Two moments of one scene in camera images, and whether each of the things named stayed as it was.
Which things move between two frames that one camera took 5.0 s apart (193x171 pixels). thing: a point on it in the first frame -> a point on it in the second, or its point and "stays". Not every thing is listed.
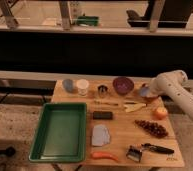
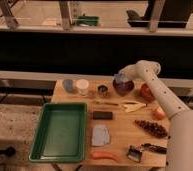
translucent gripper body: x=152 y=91 -> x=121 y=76
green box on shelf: x=87 y=20 stays
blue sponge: x=144 y=92 -> x=118 y=77
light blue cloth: x=100 y=135 stays
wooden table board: x=126 y=127 stays
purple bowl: x=123 y=85 stays
